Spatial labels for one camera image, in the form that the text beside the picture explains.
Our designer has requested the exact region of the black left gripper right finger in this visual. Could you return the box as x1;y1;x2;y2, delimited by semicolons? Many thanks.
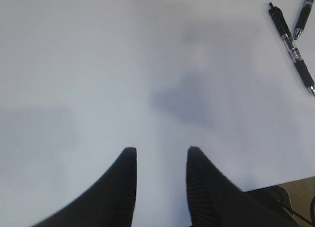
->
186;147;297;227

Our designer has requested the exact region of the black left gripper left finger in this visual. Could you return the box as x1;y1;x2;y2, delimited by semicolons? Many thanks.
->
36;147;137;227

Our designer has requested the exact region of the black pen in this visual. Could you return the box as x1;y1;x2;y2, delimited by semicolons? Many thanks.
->
293;0;315;40
268;2;315;95

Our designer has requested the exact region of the black pen front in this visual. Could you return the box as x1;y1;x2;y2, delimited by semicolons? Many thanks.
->
268;2;315;95

